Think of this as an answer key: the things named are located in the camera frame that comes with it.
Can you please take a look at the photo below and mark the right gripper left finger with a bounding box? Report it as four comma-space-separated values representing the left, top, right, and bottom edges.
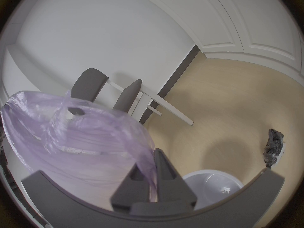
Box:
110, 163, 152, 214

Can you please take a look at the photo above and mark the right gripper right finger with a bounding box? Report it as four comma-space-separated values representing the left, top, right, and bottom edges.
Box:
154, 148, 197, 209

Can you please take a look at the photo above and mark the purple plastic bag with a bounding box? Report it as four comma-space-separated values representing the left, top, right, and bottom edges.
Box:
1, 90, 159, 202

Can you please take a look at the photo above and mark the black plastic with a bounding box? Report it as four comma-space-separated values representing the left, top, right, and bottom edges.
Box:
262, 128, 285, 168

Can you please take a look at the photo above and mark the white trash bin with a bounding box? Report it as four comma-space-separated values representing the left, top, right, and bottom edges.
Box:
182, 170, 245, 211

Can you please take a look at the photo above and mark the white chair with grey cushions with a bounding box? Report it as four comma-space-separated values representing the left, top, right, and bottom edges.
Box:
71, 68, 194, 126

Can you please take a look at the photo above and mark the white wardrobe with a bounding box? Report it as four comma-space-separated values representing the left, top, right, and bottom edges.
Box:
116, 0, 304, 80

